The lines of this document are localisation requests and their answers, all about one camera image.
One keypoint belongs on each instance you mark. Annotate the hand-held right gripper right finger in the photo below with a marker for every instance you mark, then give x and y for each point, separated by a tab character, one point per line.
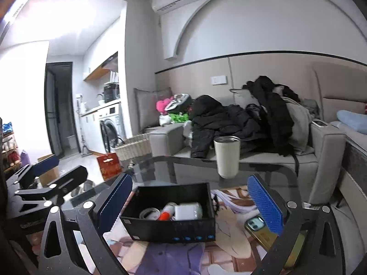
265	206

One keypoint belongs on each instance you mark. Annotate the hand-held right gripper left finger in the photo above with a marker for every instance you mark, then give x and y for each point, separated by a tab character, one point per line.
114	203

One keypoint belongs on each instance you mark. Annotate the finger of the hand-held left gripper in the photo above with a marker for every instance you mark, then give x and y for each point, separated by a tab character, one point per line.
46	164
68	179

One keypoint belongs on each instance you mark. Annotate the white bottle with red cap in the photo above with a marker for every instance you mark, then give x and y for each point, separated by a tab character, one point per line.
169	207

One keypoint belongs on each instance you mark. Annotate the black storage box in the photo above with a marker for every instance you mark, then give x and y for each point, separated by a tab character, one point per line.
172	232

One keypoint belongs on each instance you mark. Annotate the white charger plug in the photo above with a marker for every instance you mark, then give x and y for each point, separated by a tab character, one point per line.
186	210

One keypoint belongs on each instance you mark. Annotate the cardboard box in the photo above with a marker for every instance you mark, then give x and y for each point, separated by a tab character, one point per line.
50	172

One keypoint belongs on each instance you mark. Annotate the phone in olive case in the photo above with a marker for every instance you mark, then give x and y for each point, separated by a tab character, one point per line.
258	226

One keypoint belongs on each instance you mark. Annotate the red gift bag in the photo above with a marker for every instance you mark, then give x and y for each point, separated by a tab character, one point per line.
109	167

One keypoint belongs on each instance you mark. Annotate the dark door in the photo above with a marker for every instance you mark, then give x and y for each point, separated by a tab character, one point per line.
61	108

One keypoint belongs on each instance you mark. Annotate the wicker basket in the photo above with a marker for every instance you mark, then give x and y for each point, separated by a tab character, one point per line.
132	147

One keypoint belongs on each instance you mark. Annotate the white washing machine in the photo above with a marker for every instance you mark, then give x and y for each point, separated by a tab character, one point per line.
113	126

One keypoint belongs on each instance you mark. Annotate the grey sofa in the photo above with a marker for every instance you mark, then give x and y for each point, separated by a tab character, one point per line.
326	160

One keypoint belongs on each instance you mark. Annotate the grey garment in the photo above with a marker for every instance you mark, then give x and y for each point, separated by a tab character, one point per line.
301	126

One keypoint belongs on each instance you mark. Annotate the black coat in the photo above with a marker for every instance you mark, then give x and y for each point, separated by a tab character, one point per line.
272	111

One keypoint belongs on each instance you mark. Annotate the black countertop appliance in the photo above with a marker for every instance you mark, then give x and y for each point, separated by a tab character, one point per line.
110	93

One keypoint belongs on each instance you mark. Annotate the black puffy jacket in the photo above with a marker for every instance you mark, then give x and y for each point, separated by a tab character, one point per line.
215	120

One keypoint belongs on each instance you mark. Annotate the grey pillow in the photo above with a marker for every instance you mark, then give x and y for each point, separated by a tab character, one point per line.
149	108

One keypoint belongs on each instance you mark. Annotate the white garment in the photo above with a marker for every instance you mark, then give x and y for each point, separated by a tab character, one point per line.
187	131

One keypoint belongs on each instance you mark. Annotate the green cloth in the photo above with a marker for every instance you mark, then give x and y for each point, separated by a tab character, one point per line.
179	117

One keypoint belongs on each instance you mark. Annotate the pink plush toy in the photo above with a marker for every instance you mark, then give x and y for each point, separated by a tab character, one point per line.
162	106

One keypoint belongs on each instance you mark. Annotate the black and white bag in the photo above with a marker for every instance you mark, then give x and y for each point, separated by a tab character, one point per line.
180	103

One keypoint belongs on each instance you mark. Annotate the light blue bolster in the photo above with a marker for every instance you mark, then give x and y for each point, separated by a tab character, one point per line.
352	121

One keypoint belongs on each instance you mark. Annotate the kitchen wall cabinet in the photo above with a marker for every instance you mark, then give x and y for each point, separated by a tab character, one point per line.
100	68

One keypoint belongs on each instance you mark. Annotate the white wall outlet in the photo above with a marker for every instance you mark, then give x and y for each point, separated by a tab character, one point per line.
218	80

